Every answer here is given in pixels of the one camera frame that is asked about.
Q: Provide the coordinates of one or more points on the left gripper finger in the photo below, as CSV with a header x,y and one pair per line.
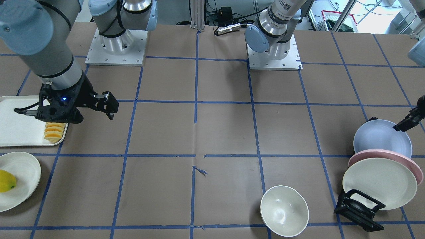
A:
x,y
407,123

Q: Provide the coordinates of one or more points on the blue plate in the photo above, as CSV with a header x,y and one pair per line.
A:
x,y
380,134

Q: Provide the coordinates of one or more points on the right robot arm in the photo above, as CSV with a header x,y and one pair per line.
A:
x,y
37,30

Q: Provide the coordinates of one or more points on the white plate under lemon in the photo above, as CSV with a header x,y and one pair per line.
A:
x,y
27,170

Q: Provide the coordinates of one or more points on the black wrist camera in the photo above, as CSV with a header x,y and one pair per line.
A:
x,y
56,106

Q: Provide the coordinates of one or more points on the cream bowl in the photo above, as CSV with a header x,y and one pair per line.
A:
x,y
284,211

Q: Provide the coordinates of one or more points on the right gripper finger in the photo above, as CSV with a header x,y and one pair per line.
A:
x,y
110,115

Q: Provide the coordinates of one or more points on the cream plate in rack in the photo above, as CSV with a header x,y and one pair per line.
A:
x,y
385,180

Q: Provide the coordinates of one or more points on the white rectangular tray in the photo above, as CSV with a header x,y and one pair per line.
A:
x,y
21,130

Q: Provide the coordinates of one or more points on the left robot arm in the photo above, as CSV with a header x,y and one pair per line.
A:
x,y
271,36

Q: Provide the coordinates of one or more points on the pink plate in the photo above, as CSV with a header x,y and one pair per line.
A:
x,y
392,155

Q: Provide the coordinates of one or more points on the aluminium frame post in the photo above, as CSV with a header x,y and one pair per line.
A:
x,y
197,12

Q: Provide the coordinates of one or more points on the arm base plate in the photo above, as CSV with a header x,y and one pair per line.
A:
x,y
125,50
281,56

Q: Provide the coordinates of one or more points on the yellow lemon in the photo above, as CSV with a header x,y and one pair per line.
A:
x,y
7,181

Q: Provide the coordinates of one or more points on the black plate rack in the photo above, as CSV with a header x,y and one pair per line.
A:
x,y
357,212

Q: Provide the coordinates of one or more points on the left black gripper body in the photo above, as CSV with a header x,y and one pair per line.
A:
x,y
412,119

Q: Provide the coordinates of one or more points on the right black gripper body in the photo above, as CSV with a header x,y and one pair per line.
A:
x,y
85,95

